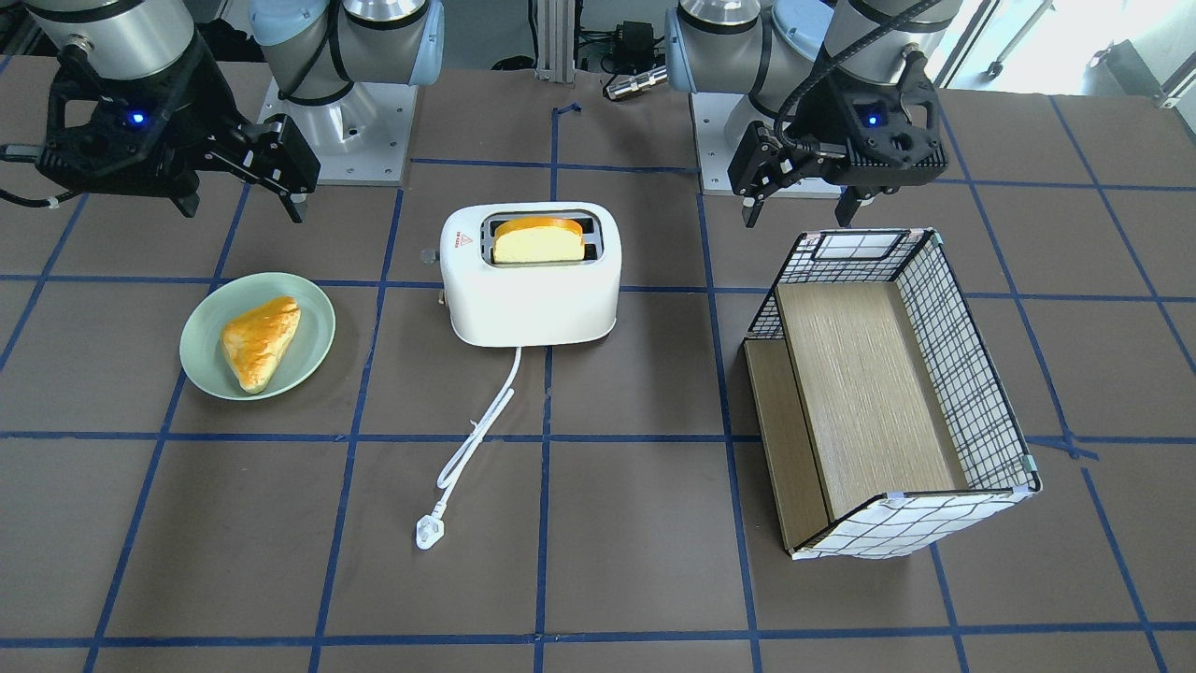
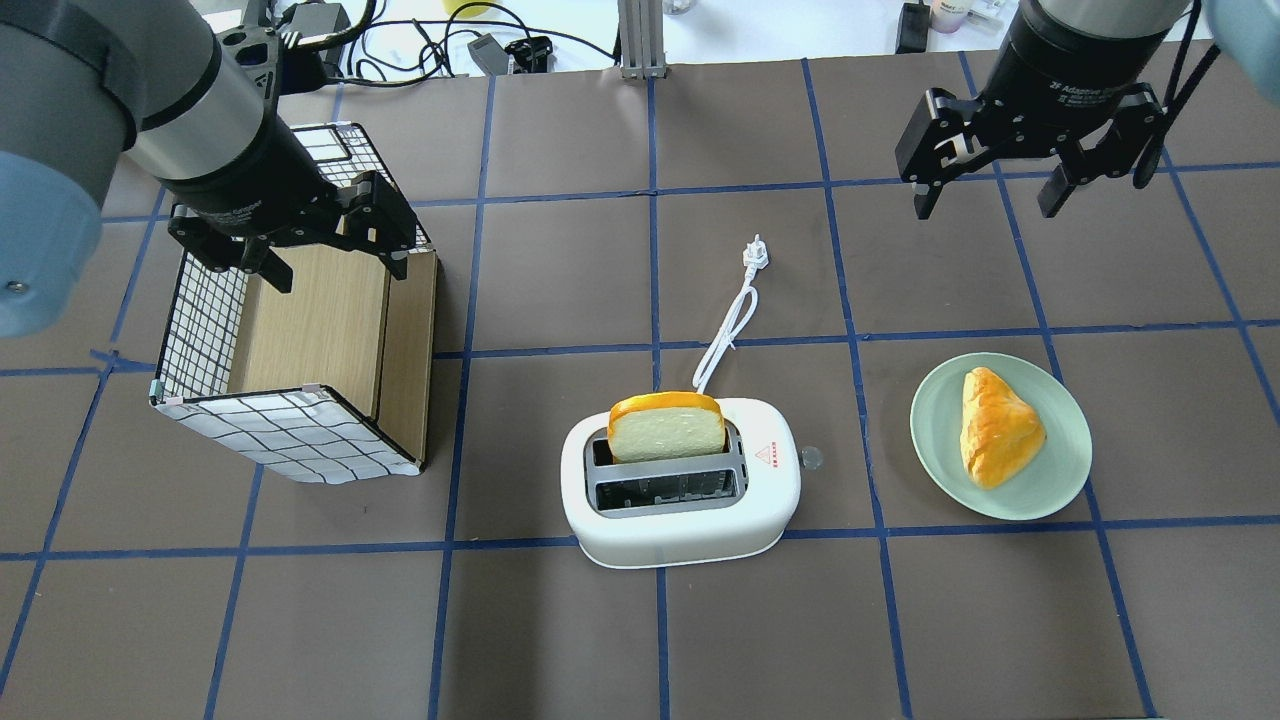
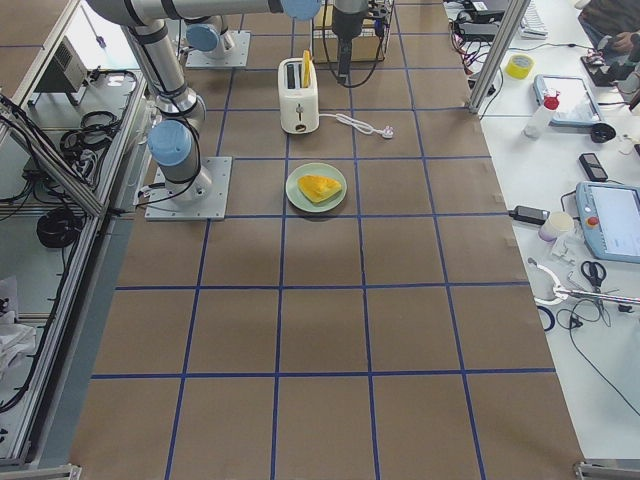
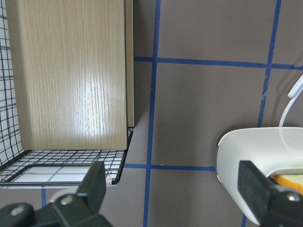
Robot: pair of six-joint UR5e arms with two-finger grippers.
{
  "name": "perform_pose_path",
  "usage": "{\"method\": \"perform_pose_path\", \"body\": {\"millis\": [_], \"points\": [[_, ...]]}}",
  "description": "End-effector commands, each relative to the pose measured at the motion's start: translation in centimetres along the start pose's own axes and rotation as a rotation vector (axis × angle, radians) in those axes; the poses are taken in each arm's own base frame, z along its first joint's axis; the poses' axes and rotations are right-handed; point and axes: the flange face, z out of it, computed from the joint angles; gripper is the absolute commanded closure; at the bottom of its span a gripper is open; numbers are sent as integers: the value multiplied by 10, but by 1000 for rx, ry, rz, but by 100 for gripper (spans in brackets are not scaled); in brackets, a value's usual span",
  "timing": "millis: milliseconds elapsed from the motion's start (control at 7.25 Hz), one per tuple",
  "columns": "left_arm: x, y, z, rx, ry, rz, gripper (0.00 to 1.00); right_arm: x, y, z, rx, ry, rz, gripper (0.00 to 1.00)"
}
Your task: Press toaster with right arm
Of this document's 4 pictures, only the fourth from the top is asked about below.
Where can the toast slice in toaster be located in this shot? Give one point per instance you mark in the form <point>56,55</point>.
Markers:
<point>294,181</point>

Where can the wire basket with wooden shelves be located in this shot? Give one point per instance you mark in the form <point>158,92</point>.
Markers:
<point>66,90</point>

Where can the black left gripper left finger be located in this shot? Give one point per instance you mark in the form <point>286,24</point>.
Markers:
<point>93,187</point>

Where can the white two-slot toaster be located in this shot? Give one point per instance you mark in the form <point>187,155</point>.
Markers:
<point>273,150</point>

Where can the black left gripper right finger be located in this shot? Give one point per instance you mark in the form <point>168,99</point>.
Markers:
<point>256,189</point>

